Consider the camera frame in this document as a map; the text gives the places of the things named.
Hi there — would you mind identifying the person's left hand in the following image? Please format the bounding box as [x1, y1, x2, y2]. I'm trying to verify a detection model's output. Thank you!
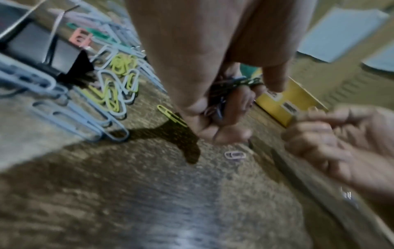
[124, 0, 318, 146]

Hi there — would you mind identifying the person's right hand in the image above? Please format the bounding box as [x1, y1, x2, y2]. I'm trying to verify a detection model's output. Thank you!
[281, 104, 394, 195]

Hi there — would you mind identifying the bunch of coloured paper clips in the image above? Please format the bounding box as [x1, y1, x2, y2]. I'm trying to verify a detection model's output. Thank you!
[203, 75, 266, 122]

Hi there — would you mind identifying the yellow divided sorting bin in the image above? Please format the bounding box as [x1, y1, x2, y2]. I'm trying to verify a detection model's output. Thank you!
[255, 78, 330, 128]

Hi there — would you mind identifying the pile of coloured paper clips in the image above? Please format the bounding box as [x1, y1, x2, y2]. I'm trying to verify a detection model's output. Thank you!
[0, 0, 247, 161]

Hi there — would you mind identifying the group of black binder clips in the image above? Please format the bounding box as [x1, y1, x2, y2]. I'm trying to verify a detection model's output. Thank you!
[0, 0, 94, 86]

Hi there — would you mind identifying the teal curtain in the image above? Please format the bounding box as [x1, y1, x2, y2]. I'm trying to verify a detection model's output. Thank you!
[239, 64, 263, 79]

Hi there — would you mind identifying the white sheet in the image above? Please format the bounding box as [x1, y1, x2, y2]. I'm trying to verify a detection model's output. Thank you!
[296, 6, 390, 63]

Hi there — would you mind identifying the wooden table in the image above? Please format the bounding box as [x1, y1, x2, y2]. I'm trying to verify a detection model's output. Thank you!
[0, 0, 394, 249]

